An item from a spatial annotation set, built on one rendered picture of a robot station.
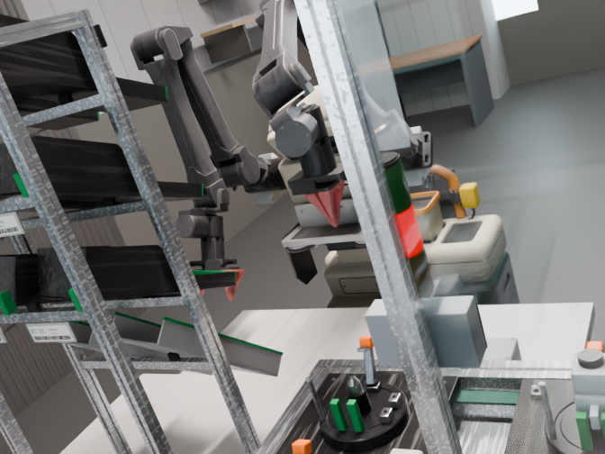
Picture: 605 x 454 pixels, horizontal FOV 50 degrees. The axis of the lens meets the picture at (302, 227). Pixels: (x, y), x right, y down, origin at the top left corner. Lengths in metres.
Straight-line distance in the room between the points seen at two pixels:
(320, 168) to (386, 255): 0.41
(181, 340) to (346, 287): 0.84
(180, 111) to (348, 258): 0.61
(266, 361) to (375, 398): 0.22
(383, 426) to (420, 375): 0.28
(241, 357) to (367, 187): 0.56
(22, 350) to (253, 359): 2.92
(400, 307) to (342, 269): 1.09
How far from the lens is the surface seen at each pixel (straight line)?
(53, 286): 1.00
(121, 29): 4.87
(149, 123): 4.82
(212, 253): 1.57
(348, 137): 0.63
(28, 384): 4.02
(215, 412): 1.43
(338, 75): 0.61
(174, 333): 1.02
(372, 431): 0.99
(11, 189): 0.95
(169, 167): 4.88
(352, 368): 1.20
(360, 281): 1.76
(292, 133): 0.97
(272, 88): 1.03
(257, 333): 1.66
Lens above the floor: 1.59
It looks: 18 degrees down
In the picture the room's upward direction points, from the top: 18 degrees counter-clockwise
